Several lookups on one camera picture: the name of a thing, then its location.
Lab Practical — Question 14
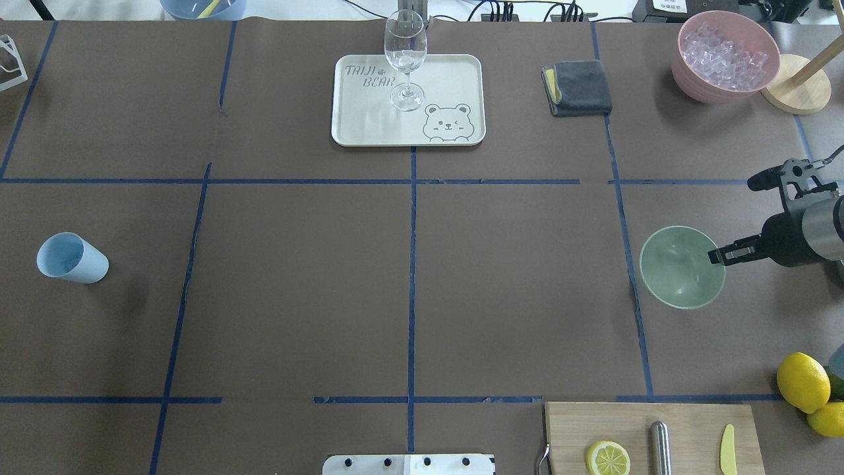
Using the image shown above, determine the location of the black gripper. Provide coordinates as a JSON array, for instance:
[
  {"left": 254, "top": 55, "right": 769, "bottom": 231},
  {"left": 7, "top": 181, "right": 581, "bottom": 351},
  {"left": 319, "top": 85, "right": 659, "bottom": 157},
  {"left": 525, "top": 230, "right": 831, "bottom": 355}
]
[{"left": 708, "top": 212, "right": 812, "bottom": 267}]

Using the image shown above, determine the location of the green ceramic bowl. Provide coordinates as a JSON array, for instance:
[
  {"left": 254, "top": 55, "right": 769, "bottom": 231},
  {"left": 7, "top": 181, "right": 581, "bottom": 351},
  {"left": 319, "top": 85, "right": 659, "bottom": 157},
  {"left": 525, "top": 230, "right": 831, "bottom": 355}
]
[{"left": 640, "top": 226, "right": 726, "bottom": 310}]

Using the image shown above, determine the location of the light blue plastic cup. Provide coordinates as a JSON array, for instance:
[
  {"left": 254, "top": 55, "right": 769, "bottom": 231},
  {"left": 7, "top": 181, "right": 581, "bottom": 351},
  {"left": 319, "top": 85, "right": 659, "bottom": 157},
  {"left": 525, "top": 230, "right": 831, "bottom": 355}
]
[{"left": 36, "top": 232, "right": 109, "bottom": 284}]

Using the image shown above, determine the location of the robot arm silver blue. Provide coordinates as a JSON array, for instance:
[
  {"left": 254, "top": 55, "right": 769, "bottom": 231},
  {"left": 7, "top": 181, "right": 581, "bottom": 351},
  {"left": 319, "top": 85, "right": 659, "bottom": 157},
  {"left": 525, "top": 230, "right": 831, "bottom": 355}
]
[{"left": 708, "top": 197, "right": 843, "bottom": 268}]

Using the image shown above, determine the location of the pink bowl with ice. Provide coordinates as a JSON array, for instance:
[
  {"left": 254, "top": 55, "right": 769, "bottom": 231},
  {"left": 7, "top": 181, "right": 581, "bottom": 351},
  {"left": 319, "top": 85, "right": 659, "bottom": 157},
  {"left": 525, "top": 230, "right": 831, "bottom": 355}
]
[{"left": 671, "top": 10, "right": 781, "bottom": 104}]

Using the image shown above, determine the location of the blue bowl with fork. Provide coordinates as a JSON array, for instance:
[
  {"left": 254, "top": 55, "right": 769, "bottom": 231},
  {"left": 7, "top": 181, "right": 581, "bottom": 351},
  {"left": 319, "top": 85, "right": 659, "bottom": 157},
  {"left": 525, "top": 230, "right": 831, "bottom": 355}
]
[{"left": 160, "top": 0, "right": 249, "bottom": 21}]

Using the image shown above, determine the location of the yellow lemon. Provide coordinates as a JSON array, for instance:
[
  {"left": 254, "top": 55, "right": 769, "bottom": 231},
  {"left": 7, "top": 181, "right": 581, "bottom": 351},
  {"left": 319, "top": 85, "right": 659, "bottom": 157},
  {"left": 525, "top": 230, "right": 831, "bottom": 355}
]
[
  {"left": 806, "top": 402, "right": 844, "bottom": 438},
  {"left": 777, "top": 352, "right": 831, "bottom": 414}
]

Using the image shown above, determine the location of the green avocado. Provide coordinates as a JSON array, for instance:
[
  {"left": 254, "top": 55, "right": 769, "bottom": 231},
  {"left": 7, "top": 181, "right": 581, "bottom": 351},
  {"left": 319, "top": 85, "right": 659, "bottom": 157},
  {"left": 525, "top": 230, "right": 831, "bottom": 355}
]
[{"left": 823, "top": 365, "right": 844, "bottom": 402}]

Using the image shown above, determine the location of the wooden cutting board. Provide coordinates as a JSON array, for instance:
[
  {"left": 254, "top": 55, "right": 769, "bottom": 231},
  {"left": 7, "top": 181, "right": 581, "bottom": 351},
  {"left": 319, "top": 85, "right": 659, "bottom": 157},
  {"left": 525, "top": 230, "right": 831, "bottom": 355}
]
[{"left": 545, "top": 402, "right": 766, "bottom": 474}]

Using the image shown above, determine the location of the yellow plastic knife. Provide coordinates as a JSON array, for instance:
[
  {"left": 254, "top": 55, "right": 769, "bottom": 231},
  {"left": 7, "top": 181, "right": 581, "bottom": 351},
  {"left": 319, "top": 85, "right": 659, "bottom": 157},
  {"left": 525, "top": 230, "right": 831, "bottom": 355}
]
[{"left": 719, "top": 424, "right": 737, "bottom": 475}]

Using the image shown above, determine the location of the grey folded cloth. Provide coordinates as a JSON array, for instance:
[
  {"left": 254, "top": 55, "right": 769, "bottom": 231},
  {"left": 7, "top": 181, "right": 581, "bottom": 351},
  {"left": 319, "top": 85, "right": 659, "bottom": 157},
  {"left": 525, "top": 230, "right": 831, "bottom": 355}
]
[{"left": 541, "top": 59, "right": 614, "bottom": 117}]

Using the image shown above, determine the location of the lemon half slice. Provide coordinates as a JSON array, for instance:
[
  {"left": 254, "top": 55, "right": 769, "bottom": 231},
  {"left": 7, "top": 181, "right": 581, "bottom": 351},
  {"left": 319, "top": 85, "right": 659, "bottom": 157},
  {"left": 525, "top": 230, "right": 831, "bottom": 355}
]
[{"left": 585, "top": 440, "right": 631, "bottom": 475}]

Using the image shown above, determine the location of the cream bear tray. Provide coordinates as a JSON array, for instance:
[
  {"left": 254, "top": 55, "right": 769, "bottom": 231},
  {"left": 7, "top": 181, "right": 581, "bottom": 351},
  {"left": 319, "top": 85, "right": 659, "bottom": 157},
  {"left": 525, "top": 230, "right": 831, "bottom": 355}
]
[{"left": 331, "top": 54, "right": 487, "bottom": 146}]

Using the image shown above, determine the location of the clear wine glass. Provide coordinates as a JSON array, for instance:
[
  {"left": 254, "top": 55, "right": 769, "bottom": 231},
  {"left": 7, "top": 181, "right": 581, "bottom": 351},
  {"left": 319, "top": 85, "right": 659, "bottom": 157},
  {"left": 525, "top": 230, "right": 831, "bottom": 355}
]
[{"left": 383, "top": 9, "right": 428, "bottom": 112}]

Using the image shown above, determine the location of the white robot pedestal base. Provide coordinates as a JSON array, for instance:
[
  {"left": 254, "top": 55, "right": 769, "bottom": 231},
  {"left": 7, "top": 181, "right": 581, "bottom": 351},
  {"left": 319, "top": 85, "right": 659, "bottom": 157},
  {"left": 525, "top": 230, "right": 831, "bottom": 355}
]
[{"left": 322, "top": 453, "right": 497, "bottom": 474}]

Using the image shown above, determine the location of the white wire cup rack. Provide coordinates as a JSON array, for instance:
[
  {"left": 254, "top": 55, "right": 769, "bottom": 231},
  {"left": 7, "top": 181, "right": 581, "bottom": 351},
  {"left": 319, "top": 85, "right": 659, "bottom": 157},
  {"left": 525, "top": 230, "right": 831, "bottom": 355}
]
[{"left": 1, "top": 35, "right": 29, "bottom": 91}]

